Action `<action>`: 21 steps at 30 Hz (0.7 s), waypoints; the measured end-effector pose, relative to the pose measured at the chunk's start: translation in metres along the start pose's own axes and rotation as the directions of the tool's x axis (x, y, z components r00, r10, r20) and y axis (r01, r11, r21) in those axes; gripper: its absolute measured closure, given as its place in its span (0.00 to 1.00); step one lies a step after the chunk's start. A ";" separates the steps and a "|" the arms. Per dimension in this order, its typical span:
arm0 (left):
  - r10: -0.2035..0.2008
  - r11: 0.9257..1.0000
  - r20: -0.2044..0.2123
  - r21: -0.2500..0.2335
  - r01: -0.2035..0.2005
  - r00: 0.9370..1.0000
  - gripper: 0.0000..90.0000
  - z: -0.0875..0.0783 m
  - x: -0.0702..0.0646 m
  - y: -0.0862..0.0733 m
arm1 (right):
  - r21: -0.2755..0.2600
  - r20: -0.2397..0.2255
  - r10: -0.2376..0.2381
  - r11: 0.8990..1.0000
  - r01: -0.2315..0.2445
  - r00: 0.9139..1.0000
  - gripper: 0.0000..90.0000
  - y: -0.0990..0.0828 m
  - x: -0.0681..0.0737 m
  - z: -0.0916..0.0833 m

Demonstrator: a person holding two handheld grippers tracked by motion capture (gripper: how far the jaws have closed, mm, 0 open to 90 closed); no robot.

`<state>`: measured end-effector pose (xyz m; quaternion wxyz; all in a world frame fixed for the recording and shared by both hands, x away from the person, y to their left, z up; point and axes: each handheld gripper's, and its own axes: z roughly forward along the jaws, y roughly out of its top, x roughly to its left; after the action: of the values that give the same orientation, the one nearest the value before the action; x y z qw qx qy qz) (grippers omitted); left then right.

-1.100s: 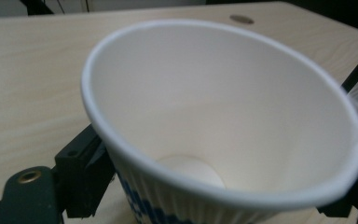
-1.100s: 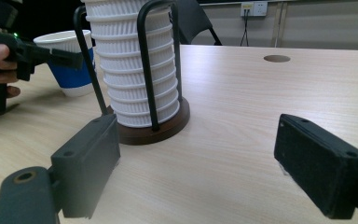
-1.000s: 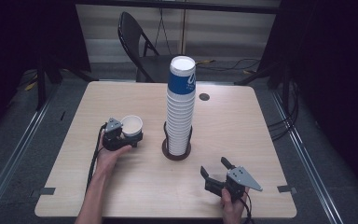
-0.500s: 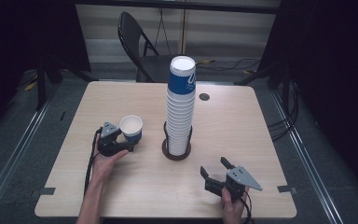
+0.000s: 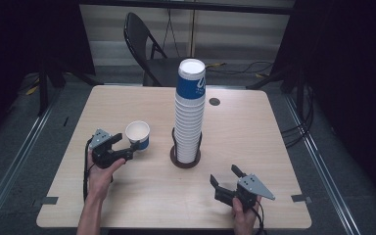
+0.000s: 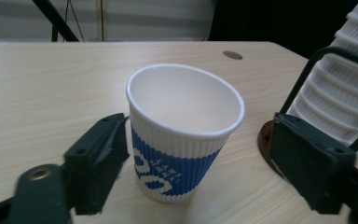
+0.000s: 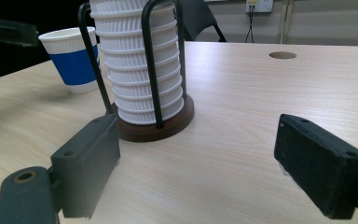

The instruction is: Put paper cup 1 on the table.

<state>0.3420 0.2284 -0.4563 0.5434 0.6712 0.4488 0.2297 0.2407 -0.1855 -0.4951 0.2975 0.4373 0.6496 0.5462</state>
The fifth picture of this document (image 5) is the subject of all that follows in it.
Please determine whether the person's right hand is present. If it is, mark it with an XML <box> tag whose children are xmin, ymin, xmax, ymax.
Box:
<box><xmin>231</xmin><ymin>195</ymin><xmax>263</xmax><ymax>235</ymax></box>

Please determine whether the thin black floor cable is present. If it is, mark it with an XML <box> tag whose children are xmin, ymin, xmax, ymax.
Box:
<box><xmin>205</xmin><ymin>60</ymin><xmax>275</xmax><ymax>76</ymax></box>

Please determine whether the black folding chair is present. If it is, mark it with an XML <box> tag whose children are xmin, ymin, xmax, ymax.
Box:
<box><xmin>123</xmin><ymin>12</ymin><xmax>185</xmax><ymax>88</ymax></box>

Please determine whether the grey floor tape strip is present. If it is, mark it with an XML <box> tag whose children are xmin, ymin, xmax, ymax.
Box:
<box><xmin>291</xmin><ymin>194</ymin><xmax>312</xmax><ymax>204</ymax></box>

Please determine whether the left hand-held gripper cable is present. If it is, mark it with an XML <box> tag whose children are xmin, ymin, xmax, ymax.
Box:
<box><xmin>82</xmin><ymin>138</ymin><xmax>94</xmax><ymax>203</ymax></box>

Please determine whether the person's left hand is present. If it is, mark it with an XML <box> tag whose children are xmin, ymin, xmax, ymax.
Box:
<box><xmin>85</xmin><ymin>148</ymin><xmax>127</xmax><ymax>202</ymax></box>

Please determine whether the black horizontal frame bar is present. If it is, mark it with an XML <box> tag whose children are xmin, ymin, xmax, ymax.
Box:
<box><xmin>77</xmin><ymin>0</ymin><xmax>297</xmax><ymax>16</ymax></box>

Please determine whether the blue and white paper cup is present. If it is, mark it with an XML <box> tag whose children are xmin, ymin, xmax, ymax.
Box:
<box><xmin>124</xmin><ymin>120</ymin><xmax>151</xmax><ymax>152</ymax></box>

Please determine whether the black metal stand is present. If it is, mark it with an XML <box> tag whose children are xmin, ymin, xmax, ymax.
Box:
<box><xmin>36</xmin><ymin>58</ymin><xmax>105</xmax><ymax>118</ymax></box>
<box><xmin>245</xmin><ymin>69</ymin><xmax>306</xmax><ymax>93</ymax></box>

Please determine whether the metal floor rail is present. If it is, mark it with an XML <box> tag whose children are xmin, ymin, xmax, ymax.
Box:
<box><xmin>0</xmin><ymin>106</ymin><xmax>56</xmax><ymax>227</ymax></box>
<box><xmin>283</xmin><ymin>94</ymin><xmax>362</xmax><ymax>235</ymax></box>

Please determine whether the hand-held gripper cable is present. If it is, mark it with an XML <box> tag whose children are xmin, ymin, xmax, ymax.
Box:
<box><xmin>249</xmin><ymin>199</ymin><xmax>269</xmax><ymax>235</ymax></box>
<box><xmin>82</xmin><ymin>138</ymin><xmax>94</xmax><ymax>203</ymax></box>

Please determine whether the yellow cable piece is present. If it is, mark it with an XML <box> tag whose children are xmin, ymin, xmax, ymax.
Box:
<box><xmin>25</xmin><ymin>85</ymin><xmax>40</xmax><ymax>97</ymax></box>

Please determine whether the right hand-held gripper cable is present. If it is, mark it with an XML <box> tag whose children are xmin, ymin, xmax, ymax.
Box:
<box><xmin>249</xmin><ymin>199</ymin><xmax>269</xmax><ymax>235</ymax></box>

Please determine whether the bundle of black floor cables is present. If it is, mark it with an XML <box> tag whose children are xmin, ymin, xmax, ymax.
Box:
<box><xmin>280</xmin><ymin>79</ymin><xmax>315</xmax><ymax>150</ymax></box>

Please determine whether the dark curtain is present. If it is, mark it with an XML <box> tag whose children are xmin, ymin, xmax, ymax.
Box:
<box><xmin>269</xmin><ymin>0</ymin><xmax>376</xmax><ymax>212</ymax></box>
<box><xmin>0</xmin><ymin>0</ymin><xmax>96</xmax><ymax>146</ymax></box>

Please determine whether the dark wire cup holder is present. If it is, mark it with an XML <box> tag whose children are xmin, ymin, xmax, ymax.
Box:
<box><xmin>169</xmin><ymin>127</ymin><xmax>204</xmax><ymax>169</ymax></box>

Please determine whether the tall stack of paper cups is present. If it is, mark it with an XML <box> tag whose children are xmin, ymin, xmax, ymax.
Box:
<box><xmin>173</xmin><ymin>58</ymin><xmax>207</xmax><ymax>165</ymax></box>

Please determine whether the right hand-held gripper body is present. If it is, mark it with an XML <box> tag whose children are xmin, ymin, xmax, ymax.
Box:
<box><xmin>234</xmin><ymin>173</ymin><xmax>276</xmax><ymax>212</ymax></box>

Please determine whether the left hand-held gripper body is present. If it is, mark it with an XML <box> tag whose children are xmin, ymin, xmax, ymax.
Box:
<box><xmin>88</xmin><ymin>128</ymin><xmax>118</xmax><ymax>170</ymax></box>

